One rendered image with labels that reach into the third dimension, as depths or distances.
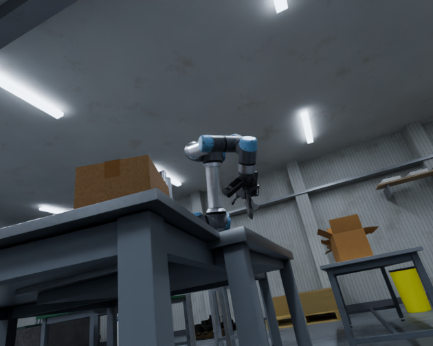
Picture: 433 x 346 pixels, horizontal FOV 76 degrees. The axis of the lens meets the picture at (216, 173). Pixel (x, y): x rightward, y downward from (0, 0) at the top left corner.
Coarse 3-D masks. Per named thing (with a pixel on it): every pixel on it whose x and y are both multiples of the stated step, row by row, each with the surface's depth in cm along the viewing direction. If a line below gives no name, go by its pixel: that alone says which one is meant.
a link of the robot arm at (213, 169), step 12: (204, 156) 156; (216, 156) 157; (216, 168) 158; (216, 180) 157; (216, 192) 155; (216, 204) 154; (216, 216) 152; (228, 216) 156; (216, 228) 151; (228, 228) 153
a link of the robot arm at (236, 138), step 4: (228, 136) 122; (232, 136) 123; (236, 136) 124; (240, 136) 125; (228, 140) 120; (232, 140) 121; (236, 140) 121; (228, 144) 120; (232, 144) 121; (228, 148) 121; (232, 148) 121
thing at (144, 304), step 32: (128, 224) 45; (160, 224) 48; (0, 256) 51; (32, 256) 49; (64, 256) 47; (96, 256) 46; (128, 256) 43; (160, 256) 45; (192, 256) 63; (128, 288) 41; (160, 288) 42; (192, 288) 232; (0, 320) 151; (128, 320) 39; (160, 320) 40
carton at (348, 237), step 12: (348, 216) 252; (336, 228) 252; (348, 228) 249; (360, 228) 247; (372, 228) 251; (336, 240) 249; (348, 240) 246; (360, 240) 244; (336, 252) 259; (348, 252) 243; (360, 252) 241; (372, 252) 238
